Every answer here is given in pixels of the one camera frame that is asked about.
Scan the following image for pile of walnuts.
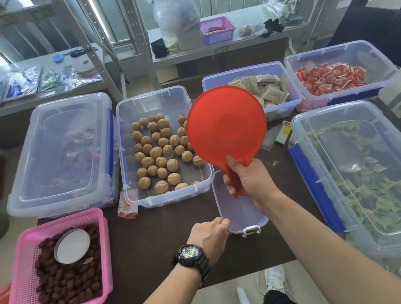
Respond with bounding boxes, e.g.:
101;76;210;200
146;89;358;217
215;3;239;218
127;107;209;199

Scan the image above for round clear white dish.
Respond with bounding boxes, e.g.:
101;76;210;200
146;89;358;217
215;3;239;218
50;226;95;267

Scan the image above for black folded cloth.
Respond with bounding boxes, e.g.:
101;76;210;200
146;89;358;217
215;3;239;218
149;37;170;60

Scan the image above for cardboard box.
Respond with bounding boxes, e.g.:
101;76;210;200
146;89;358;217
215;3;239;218
155;59;205;89

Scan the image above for clear bin holding red candies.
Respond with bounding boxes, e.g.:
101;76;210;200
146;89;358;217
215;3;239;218
282;35;401;114

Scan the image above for red round plastic scoop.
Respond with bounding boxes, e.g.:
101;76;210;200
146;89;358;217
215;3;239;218
179;79;279;204

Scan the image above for small black tool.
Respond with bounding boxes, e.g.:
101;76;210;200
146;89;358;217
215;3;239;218
68;46;88;59

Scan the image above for grey metal shelving rack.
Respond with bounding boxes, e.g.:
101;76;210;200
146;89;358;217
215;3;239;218
113;0;378;94

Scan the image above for purple plastic basket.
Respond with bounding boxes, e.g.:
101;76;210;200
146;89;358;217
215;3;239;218
198;14;239;47

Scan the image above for clear bin holding beige packets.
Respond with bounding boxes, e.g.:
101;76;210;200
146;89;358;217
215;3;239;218
200;58;306;132

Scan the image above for lidded clear bin blue latches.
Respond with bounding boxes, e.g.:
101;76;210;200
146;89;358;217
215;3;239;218
0;90;130;227

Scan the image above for crumpled clear plastic bag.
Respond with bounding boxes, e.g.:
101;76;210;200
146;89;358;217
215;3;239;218
261;0;290;22

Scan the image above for small green box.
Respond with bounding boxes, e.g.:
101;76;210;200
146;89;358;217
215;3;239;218
272;123;296;147

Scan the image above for small clear plastic bag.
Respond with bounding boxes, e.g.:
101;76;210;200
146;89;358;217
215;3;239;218
257;120;289;154

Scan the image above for pile of red dates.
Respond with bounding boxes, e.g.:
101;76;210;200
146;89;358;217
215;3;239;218
21;222;112;304

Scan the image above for clear bin holding walnuts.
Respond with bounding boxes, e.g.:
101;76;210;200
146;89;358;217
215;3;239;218
108;82;219;213

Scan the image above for black wristwatch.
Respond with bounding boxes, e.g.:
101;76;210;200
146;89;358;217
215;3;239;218
168;241;213;287

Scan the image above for grey metal rack with books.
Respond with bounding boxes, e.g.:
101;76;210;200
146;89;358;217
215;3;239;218
0;0;128;123

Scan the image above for person's right hand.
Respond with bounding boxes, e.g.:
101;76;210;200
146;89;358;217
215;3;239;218
219;147;287;218

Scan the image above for black crumpled cloth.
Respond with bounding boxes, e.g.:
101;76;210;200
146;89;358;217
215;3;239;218
258;16;287;38

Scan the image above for small clear container lid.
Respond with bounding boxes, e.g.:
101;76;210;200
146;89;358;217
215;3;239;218
209;163;271;241

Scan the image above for orange snack packet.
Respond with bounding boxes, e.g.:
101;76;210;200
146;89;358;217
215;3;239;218
114;189;139;222

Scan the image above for pile of green packets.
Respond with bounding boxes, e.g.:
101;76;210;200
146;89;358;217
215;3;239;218
305;113;401;245

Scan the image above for clear cellophane packets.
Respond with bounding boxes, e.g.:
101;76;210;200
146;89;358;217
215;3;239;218
55;60;104;94

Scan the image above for person's right forearm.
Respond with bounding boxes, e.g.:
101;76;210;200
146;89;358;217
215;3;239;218
260;170;401;304

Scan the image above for person's left hand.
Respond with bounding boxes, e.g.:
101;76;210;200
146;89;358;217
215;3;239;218
183;214;238;271

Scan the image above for shiny blue purple packet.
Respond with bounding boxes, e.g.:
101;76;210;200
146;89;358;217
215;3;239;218
0;65;47;102

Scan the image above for roll of tape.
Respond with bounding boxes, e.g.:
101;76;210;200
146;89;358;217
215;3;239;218
74;58;99;79

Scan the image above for pile of beige packets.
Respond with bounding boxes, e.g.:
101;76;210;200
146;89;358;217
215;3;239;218
226;69;291;114

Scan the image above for grey fabric pieces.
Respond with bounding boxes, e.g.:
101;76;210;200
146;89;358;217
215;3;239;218
283;11;305;28

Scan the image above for person's white right shoe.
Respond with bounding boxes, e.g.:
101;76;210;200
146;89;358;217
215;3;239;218
256;264;290;298

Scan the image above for green foil packets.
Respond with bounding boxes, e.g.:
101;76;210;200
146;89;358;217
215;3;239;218
36;69;61;94

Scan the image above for pink plastic basket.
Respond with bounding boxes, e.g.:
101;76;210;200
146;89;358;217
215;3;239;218
0;206;122;304

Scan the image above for large white plastic bag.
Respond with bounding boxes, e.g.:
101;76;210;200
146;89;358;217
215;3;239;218
149;0;206;55

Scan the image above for pile of red white candies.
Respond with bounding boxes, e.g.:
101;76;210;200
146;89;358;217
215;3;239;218
293;56;370;100

